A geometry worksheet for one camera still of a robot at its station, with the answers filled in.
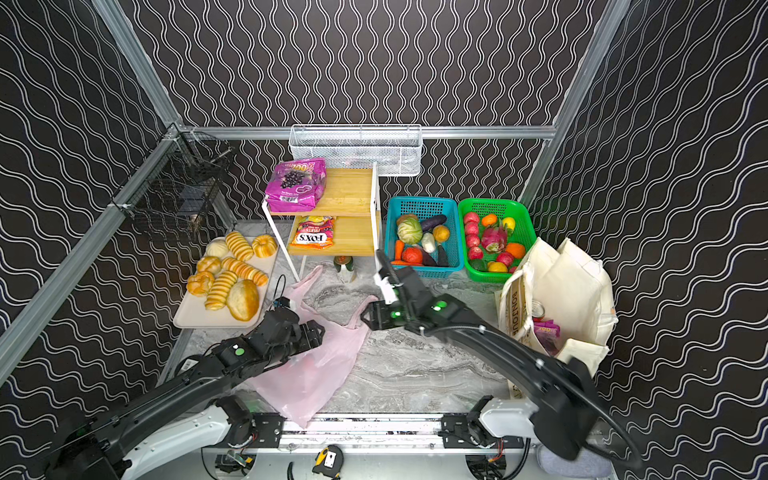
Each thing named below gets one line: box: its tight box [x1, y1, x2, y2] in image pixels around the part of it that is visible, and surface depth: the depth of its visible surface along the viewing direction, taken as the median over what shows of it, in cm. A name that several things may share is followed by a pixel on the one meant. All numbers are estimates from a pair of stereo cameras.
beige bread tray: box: [174, 246, 277, 328], surface depth 97 cm
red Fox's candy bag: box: [290, 215, 335, 250], surface depth 94 cm
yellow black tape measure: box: [312, 444, 344, 480], surface depth 70 cm
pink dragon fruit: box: [482, 226, 508, 254], surface depth 108 cm
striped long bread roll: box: [204, 270, 239, 311], surface depth 99 cm
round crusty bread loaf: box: [226, 279, 260, 322], surface depth 95 cm
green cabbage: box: [397, 214, 423, 245], surface depth 109 cm
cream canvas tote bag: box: [500, 237, 619, 399], surface depth 77 cm
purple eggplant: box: [420, 214, 447, 239], surface depth 116 cm
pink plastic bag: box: [253, 266, 379, 429], surface depth 83 cm
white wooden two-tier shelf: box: [262, 162, 379, 280], surface depth 85 cm
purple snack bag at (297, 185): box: [265, 157, 327, 212], surface depth 78 cm
